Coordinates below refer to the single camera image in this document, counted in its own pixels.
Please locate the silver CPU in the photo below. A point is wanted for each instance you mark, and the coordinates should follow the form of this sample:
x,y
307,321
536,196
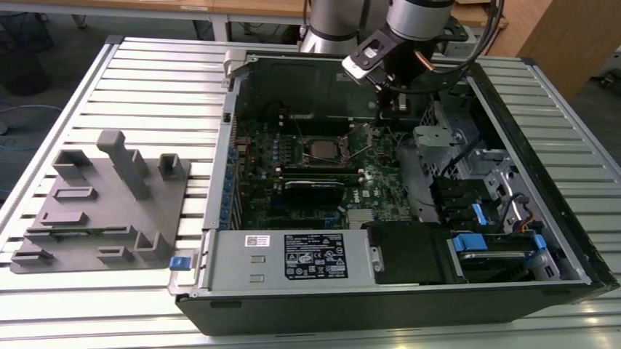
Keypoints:
x,y
322,148

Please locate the CPU socket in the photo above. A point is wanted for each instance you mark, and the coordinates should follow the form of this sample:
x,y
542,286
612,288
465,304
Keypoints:
x,y
341,151

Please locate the silver metal drive cage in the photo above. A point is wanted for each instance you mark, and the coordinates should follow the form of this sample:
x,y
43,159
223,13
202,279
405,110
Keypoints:
x,y
438,136

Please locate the wooden top desk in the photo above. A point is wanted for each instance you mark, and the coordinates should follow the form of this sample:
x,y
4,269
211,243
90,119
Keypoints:
x,y
477,11
122,2

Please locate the green motherboard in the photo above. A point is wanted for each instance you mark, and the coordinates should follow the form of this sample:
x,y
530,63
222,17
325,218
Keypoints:
x,y
384,189

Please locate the wooden cabinet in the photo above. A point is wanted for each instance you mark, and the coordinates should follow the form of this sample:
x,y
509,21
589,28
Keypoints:
x,y
557,36

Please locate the grey case latch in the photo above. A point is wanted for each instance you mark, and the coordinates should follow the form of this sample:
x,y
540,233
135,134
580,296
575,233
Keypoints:
x,y
235,60

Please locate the black graphics card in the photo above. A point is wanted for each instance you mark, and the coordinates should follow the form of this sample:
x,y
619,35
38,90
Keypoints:
x,y
313,194

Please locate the silver chipset heatsink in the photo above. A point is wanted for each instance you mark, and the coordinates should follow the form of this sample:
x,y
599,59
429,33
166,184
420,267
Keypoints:
x,y
362,215

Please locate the blue drive bay tab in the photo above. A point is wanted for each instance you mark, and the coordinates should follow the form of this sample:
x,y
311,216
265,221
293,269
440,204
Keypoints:
x,y
480,214

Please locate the hard disk in blue carrier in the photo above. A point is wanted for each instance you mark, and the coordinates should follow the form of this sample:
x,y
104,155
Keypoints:
x,y
468,241

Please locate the grey power supply unit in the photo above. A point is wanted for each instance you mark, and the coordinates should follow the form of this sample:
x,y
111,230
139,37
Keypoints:
x,y
233,265

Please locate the black open PC case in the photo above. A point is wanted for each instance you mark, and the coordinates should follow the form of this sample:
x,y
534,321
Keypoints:
x,y
339,312

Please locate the blue case latch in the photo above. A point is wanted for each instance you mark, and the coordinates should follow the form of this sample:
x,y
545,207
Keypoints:
x,y
179,263

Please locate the grey parts rack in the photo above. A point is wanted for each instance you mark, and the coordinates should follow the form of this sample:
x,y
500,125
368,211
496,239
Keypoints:
x,y
122,218

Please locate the black office chair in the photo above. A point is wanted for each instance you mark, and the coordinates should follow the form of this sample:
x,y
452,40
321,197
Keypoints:
x,y
27,78

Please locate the green RAM stick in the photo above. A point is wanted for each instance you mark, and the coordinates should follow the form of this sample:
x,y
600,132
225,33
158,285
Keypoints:
x,y
72,233

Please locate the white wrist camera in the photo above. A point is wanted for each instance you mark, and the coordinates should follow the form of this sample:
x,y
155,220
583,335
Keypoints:
x,y
364,58

